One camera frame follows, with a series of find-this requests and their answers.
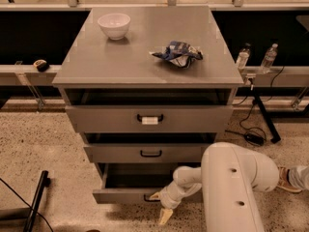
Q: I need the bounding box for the black cable on floor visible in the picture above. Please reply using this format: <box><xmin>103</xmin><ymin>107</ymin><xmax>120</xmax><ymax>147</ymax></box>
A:
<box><xmin>0</xmin><ymin>177</ymin><xmax>55</xmax><ymax>232</ymax></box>

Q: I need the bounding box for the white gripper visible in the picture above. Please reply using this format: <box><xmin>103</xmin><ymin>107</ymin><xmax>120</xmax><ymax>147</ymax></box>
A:
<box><xmin>149</xmin><ymin>181</ymin><xmax>202</xmax><ymax>225</ymax></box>

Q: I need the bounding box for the white bowl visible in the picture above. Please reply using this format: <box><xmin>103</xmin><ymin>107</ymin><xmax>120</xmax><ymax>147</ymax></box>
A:
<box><xmin>98</xmin><ymin>14</ymin><xmax>131</xmax><ymax>40</ymax></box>

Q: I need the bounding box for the clear plastic bottle right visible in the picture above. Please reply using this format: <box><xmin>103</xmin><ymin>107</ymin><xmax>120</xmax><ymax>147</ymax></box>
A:
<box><xmin>261</xmin><ymin>43</ymin><xmax>278</xmax><ymax>73</ymax></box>

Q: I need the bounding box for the beige sneaker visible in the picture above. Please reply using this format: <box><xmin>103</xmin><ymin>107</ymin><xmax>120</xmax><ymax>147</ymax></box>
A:
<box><xmin>277</xmin><ymin>167</ymin><xmax>301</xmax><ymax>193</ymax></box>

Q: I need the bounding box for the grey drawer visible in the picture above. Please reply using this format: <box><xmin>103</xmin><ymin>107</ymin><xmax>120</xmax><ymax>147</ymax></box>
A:
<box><xmin>84</xmin><ymin>143</ymin><xmax>210</xmax><ymax>163</ymax></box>
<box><xmin>66</xmin><ymin>105</ymin><xmax>233</xmax><ymax>133</ymax></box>
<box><xmin>93</xmin><ymin>162</ymin><xmax>200</xmax><ymax>204</ymax></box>

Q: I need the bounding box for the grey middle drawer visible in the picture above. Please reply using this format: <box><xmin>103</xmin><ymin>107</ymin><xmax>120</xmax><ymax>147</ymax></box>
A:
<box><xmin>84</xmin><ymin>143</ymin><xmax>210</xmax><ymax>163</ymax></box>

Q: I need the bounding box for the clear plastic bottle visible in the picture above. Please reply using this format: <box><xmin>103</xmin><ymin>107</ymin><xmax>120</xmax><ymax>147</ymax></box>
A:
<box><xmin>236</xmin><ymin>43</ymin><xmax>251</xmax><ymax>71</ymax></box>
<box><xmin>261</xmin><ymin>43</ymin><xmax>278</xmax><ymax>73</ymax></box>

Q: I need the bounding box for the grey drawer cabinet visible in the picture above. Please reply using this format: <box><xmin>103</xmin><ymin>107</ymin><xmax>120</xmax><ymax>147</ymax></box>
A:
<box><xmin>52</xmin><ymin>5</ymin><xmax>244</xmax><ymax>166</ymax></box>

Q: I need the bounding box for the black power adapter with cable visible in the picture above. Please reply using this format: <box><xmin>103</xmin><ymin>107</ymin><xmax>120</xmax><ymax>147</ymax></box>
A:
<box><xmin>226</xmin><ymin>72</ymin><xmax>267</xmax><ymax>146</ymax></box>

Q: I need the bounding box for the yellow black tape measure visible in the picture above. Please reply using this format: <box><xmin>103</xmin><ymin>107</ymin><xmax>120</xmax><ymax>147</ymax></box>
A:
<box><xmin>33</xmin><ymin>59</ymin><xmax>49</xmax><ymax>73</ymax></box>

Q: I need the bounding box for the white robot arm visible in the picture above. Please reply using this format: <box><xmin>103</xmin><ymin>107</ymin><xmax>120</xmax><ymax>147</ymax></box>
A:
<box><xmin>150</xmin><ymin>142</ymin><xmax>279</xmax><ymax>232</ymax></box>

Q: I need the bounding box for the crumpled blue chip bag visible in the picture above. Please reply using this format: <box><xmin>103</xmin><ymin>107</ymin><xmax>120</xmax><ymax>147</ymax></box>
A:
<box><xmin>151</xmin><ymin>41</ymin><xmax>204</xmax><ymax>69</ymax></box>

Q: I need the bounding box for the grey bottom drawer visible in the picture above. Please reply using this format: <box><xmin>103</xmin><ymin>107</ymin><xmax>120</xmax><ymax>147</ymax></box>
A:
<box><xmin>93</xmin><ymin>162</ymin><xmax>200</xmax><ymax>204</ymax></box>

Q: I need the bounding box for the grey top drawer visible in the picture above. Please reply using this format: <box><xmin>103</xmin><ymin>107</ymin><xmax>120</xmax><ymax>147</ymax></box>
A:
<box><xmin>66</xmin><ymin>105</ymin><xmax>233</xmax><ymax>133</ymax></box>

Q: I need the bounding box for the light trouser leg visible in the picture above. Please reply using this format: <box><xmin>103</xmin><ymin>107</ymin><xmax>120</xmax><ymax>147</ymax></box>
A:
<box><xmin>288</xmin><ymin>165</ymin><xmax>309</xmax><ymax>190</ymax></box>

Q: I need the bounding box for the clear plastic bottle left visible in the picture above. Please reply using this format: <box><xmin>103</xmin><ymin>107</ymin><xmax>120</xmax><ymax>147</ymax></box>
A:
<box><xmin>236</xmin><ymin>43</ymin><xmax>251</xmax><ymax>71</ymax></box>

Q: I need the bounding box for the black stand bar left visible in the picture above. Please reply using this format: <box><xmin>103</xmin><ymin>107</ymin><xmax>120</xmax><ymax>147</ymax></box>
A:
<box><xmin>23</xmin><ymin>170</ymin><xmax>50</xmax><ymax>232</ymax></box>

